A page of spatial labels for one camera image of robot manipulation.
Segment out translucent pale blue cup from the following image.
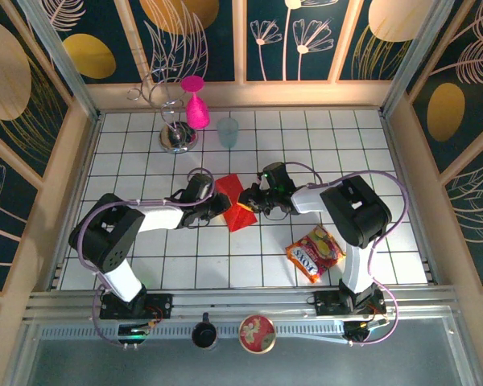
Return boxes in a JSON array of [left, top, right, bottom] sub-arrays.
[[216, 117, 240, 150]]

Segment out orange Fox's candy bag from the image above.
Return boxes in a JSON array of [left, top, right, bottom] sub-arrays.
[[285, 224, 347, 285]]

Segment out grey slotted cable duct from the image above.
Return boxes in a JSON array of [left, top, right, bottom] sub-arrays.
[[39, 324, 347, 343]]

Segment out black electronics box with wires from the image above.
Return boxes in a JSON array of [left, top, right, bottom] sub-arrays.
[[343, 317, 390, 347]]

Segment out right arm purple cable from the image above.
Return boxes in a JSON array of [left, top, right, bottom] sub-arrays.
[[283, 161, 411, 347]]

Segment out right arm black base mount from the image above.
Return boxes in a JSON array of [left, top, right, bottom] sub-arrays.
[[312, 289, 387, 318]]

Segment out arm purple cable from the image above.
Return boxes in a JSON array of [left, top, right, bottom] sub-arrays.
[[283, 161, 411, 347], [68, 168, 217, 349]]

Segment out black mug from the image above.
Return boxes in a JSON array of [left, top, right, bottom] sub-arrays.
[[191, 312, 219, 350]]

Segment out red round floral bowl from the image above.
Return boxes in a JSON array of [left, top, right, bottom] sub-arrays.
[[238, 314, 277, 355]]

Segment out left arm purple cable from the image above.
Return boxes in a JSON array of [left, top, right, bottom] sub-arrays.
[[68, 168, 217, 349]]

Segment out aluminium frame post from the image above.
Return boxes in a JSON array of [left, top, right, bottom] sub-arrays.
[[380, 0, 456, 117], [18, 0, 101, 121]]

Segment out red cloth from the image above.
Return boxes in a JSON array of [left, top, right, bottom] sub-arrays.
[[215, 173, 257, 233]]

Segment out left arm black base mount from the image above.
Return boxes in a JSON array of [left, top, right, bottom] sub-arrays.
[[99, 293, 174, 321]]

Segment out black electronics box blue light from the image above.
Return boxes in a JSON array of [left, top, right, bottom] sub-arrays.
[[118, 323, 149, 349]]

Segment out chrome wire glass stand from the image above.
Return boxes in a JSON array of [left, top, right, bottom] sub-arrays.
[[127, 68, 199, 154]]

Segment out aluminium table rail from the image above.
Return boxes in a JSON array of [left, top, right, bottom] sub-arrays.
[[23, 285, 460, 322]]

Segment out pink wine glass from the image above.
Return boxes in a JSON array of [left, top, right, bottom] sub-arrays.
[[180, 75, 211, 130]]

